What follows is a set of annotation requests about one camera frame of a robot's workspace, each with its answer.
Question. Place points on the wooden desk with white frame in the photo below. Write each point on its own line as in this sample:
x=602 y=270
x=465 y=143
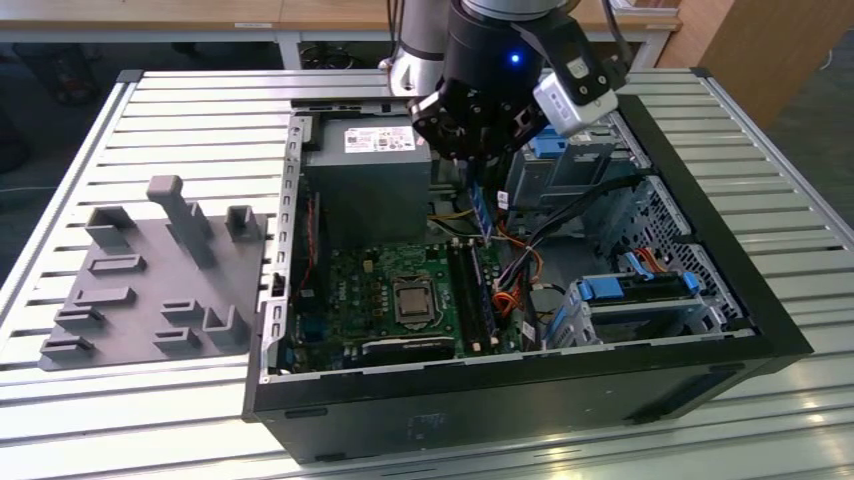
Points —
x=200 y=12

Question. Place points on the black graphics card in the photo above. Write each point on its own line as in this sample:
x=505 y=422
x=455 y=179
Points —
x=407 y=347

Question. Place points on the grey parts rack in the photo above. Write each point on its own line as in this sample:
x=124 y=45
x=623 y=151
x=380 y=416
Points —
x=146 y=280

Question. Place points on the grey metal drive cage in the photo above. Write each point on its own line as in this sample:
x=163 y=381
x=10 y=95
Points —
x=567 y=180

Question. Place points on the hard disk in blue carrier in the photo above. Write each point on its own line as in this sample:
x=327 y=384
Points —
x=600 y=289

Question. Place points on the silver CPU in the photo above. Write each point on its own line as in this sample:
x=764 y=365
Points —
x=415 y=304

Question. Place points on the wooden cabinet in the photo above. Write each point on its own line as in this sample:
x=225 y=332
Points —
x=767 y=50

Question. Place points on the grey metal disk bay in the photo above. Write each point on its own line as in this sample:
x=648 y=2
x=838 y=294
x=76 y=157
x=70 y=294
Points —
x=640 y=305

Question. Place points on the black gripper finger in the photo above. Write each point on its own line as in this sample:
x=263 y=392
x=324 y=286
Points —
x=436 y=117
x=520 y=127

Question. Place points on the RAM slot with white latches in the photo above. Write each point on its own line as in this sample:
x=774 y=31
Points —
x=493 y=342
x=464 y=295

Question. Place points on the grey power supply unit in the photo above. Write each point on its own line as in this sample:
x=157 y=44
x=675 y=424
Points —
x=367 y=190

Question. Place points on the blue plastic drive bracket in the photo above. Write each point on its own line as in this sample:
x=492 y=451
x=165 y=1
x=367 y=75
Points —
x=549 y=147

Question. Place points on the green Dell motherboard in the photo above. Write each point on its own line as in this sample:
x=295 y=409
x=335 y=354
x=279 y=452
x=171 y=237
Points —
x=353 y=300

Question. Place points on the black open PC case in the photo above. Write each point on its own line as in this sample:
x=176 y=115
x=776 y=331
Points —
x=467 y=415

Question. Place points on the CPU socket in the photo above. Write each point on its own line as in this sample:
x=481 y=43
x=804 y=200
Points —
x=416 y=278

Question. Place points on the RAM stick with blue label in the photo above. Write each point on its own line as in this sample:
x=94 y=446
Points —
x=481 y=205

